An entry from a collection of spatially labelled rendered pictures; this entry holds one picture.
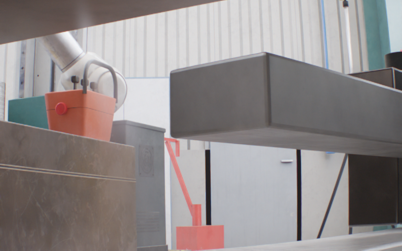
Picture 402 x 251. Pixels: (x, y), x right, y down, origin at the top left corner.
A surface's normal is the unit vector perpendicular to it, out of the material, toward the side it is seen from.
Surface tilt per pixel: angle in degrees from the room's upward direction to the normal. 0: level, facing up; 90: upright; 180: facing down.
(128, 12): 180
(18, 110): 90
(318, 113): 90
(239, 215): 90
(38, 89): 90
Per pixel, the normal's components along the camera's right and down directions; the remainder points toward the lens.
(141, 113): 0.03, -0.12
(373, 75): -0.68, -0.08
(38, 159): 0.94, -0.06
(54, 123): -0.34, 0.01
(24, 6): 0.01, 0.99
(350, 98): 0.73, -0.10
